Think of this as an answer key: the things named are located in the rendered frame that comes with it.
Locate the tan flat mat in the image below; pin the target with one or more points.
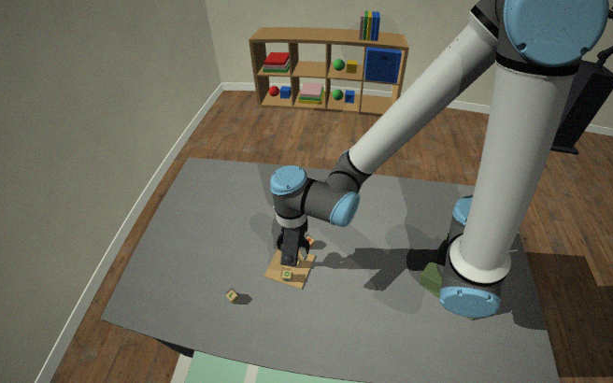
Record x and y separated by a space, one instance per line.
299 275

